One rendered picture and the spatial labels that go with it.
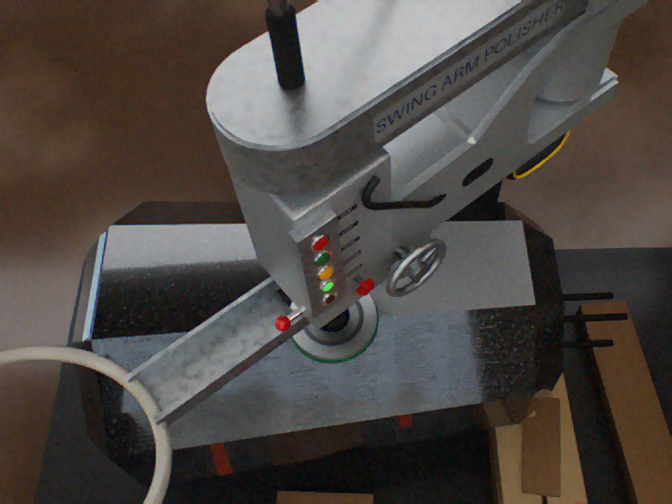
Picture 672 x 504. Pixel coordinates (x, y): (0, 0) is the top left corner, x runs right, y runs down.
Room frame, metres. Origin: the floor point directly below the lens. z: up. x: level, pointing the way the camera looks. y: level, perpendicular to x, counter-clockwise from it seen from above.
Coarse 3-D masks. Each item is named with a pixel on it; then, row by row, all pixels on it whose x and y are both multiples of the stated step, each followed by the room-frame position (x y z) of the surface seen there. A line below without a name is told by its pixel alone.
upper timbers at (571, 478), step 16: (560, 384) 0.74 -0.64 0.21; (560, 400) 0.69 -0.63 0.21; (560, 416) 0.64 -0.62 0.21; (496, 432) 0.62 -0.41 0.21; (512, 432) 0.61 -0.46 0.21; (560, 432) 0.59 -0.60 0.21; (496, 448) 0.57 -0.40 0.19; (512, 448) 0.56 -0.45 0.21; (560, 448) 0.54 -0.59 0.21; (576, 448) 0.54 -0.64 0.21; (496, 464) 0.53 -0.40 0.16; (512, 464) 0.52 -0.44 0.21; (560, 464) 0.50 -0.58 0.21; (576, 464) 0.49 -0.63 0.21; (496, 480) 0.49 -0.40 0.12; (512, 480) 0.47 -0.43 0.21; (560, 480) 0.45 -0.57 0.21; (576, 480) 0.44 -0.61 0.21; (512, 496) 0.42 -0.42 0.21; (528, 496) 0.42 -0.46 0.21; (544, 496) 0.42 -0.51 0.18; (560, 496) 0.41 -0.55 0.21; (576, 496) 0.40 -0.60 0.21
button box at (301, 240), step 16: (320, 224) 0.63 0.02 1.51; (336, 224) 0.64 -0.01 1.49; (304, 240) 0.61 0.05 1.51; (336, 240) 0.64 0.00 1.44; (304, 256) 0.60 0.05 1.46; (336, 256) 0.63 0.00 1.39; (304, 272) 0.60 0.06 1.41; (336, 272) 0.63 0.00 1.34; (304, 288) 0.61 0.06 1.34; (336, 288) 0.63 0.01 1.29; (320, 304) 0.61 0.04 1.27
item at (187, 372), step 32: (256, 288) 0.74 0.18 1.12; (224, 320) 0.69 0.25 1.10; (256, 320) 0.69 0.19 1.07; (160, 352) 0.62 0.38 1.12; (192, 352) 0.63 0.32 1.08; (224, 352) 0.62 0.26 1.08; (256, 352) 0.60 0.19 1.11; (160, 384) 0.57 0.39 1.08; (192, 384) 0.56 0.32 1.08; (224, 384) 0.55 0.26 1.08; (160, 416) 0.49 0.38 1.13
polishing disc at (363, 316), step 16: (368, 304) 0.78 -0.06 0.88; (352, 320) 0.75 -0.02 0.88; (368, 320) 0.74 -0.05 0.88; (304, 336) 0.72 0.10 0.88; (320, 336) 0.72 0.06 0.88; (336, 336) 0.71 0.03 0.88; (352, 336) 0.71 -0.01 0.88; (368, 336) 0.70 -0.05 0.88; (320, 352) 0.68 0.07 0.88; (336, 352) 0.67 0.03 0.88; (352, 352) 0.67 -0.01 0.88
